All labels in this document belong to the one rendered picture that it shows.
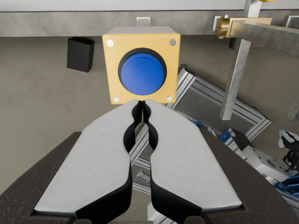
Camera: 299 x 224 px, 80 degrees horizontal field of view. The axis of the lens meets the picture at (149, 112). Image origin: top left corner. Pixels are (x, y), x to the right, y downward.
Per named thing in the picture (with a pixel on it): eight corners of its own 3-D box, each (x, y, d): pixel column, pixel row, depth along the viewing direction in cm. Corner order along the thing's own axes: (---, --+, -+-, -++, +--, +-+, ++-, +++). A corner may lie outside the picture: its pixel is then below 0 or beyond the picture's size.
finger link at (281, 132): (269, 139, 76) (284, 154, 68) (274, 127, 73) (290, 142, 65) (276, 139, 76) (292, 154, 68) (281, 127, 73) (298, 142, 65)
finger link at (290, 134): (276, 139, 76) (292, 154, 68) (281, 127, 73) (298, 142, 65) (284, 138, 76) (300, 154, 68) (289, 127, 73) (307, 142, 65)
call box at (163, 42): (167, 78, 26) (175, 104, 19) (119, 79, 26) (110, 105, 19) (170, 25, 22) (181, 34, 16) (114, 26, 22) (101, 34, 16)
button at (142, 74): (161, 89, 19) (163, 96, 18) (124, 89, 19) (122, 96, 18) (163, 50, 17) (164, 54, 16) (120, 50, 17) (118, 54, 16)
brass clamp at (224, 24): (256, 36, 56) (266, 39, 51) (213, 37, 56) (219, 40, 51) (263, 14, 53) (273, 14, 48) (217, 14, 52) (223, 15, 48)
